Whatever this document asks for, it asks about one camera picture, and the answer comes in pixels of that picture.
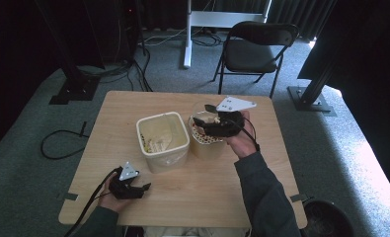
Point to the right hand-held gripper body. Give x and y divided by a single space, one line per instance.
227 125

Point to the person's left hand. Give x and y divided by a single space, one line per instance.
112 202

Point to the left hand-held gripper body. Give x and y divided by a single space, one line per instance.
125 186

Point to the person's light trousers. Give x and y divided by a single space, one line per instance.
195 232

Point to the white desk frame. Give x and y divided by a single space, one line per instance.
215 18

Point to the black metal stand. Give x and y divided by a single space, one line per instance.
74 82
311 95

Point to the cream round bin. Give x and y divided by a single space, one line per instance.
205 149

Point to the grey tape strip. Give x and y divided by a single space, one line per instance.
298 197
68 196

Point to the black folding chair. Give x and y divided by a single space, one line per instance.
251 52

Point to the person's right hand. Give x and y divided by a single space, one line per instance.
242 143

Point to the clear plastic container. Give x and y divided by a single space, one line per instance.
202 113

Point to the cream square bin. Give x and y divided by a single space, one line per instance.
164 138

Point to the black bucket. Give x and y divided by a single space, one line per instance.
327 220

